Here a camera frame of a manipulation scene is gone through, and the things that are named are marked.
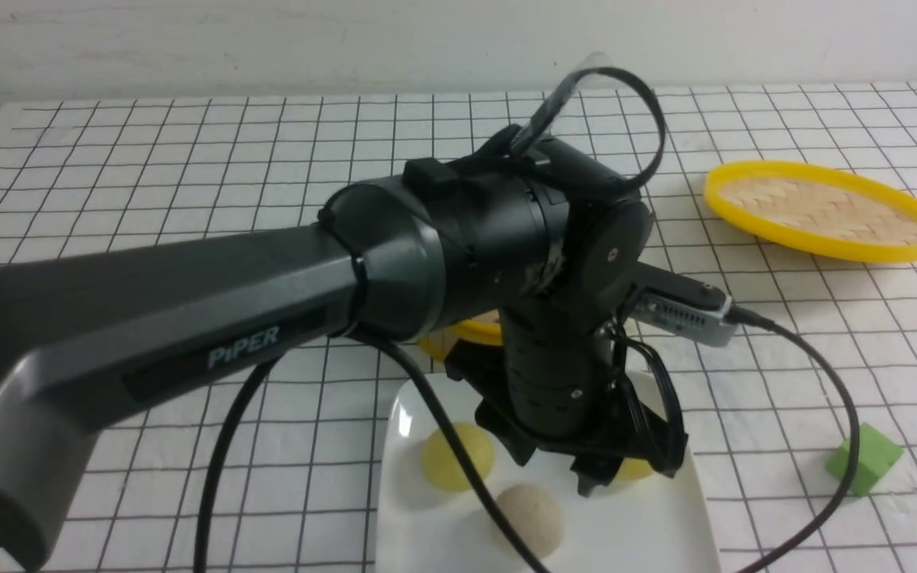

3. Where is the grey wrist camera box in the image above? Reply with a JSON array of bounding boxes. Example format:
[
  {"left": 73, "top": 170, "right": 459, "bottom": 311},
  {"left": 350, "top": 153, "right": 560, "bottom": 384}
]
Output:
[{"left": 626, "top": 262, "right": 738, "bottom": 348}]

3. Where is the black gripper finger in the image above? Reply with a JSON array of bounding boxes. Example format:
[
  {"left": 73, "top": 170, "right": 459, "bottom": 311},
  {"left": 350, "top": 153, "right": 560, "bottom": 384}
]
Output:
[{"left": 570, "top": 454, "right": 625, "bottom": 497}]

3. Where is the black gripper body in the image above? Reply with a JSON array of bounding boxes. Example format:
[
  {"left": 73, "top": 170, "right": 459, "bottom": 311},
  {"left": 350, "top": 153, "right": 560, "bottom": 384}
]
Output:
[{"left": 444, "top": 301, "right": 688, "bottom": 478}]

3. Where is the yellow rimmed bamboo steamer lid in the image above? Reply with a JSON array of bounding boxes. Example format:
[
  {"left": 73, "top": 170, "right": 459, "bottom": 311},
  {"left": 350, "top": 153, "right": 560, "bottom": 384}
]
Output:
[{"left": 703, "top": 161, "right": 917, "bottom": 265}]

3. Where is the white square plate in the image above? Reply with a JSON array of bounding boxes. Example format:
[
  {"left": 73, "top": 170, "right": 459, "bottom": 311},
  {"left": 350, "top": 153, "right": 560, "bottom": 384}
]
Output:
[{"left": 376, "top": 381, "right": 720, "bottom": 572}]

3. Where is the green foam cube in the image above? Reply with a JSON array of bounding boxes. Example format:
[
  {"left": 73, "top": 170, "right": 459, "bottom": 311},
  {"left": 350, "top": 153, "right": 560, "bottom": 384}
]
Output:
[{"left": 825, "top": 422, "right": 905, "bottom": 497}]

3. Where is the yellow rimmed bamboo steamer basket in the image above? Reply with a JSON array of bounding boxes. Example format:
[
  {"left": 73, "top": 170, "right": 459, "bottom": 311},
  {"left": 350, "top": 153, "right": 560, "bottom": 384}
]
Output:
[{"left": 416, "top": 312, "right": 642, "bottom": 363}]

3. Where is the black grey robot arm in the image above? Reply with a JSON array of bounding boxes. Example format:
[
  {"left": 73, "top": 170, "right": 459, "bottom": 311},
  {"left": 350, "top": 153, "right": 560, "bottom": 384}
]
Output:
[{"left": 0, "top": 126, "right": 685, "bottom": 571}]

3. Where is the yellow steamed bun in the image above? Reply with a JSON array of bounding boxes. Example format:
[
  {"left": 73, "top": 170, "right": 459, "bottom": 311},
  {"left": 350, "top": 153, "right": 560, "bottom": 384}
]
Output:
[
  {"left": 614, "top": 459, "right": 654, "bottom": 483},
  {"left": 421, "top": 422, "right": 494, "bottom": 493}
]

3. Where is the pale white steamed bun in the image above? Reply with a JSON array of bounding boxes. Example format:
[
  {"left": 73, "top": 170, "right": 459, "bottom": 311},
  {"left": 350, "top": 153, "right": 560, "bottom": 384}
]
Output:
[{"left": 496, "top": 483, "right": 565, "bottom": 559}]

